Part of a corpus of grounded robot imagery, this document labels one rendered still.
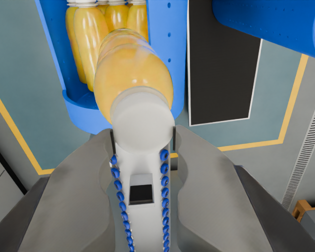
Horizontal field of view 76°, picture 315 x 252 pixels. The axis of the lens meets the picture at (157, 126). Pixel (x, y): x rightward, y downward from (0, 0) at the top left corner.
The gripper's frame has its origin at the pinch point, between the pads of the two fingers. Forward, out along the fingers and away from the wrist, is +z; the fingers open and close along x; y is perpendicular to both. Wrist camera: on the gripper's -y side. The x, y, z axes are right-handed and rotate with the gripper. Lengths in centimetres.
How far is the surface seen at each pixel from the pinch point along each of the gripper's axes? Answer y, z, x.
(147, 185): 55, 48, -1
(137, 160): 49, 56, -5
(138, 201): 56, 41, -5
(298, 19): -3, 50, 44
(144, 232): 103, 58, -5
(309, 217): 220, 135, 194
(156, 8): -6.4, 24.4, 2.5
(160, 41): -1.8, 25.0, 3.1
